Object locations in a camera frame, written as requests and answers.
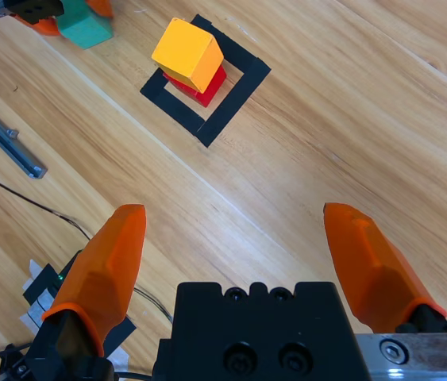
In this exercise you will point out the black tape square outline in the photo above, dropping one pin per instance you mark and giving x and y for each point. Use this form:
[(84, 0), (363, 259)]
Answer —
[(229, 105)]

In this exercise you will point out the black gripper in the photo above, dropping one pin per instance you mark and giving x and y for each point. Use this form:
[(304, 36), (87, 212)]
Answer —
[(32, 10)]

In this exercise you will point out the red cube block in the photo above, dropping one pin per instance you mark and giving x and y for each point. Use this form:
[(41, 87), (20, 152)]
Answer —
[(211, 93)]

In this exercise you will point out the black tape patch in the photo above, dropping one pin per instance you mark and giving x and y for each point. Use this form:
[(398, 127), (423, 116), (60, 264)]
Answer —
[(42, 283)]

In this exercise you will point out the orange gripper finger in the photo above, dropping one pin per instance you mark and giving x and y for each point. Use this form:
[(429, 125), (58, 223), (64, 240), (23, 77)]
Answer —
[(100, 270), (374, 270)]

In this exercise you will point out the green cube block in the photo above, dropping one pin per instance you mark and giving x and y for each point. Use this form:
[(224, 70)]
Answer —
[(84, 29)]

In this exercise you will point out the white tape strip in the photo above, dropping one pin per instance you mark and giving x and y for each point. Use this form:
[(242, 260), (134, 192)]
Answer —
[(32, 317)]

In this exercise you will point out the aluminium profile rail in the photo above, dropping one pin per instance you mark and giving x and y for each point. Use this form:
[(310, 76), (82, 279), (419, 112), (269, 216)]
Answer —
[(8, 145)]

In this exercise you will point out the yellow cube block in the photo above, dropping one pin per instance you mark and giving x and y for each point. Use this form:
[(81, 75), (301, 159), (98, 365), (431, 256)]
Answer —
[(183, 51)]

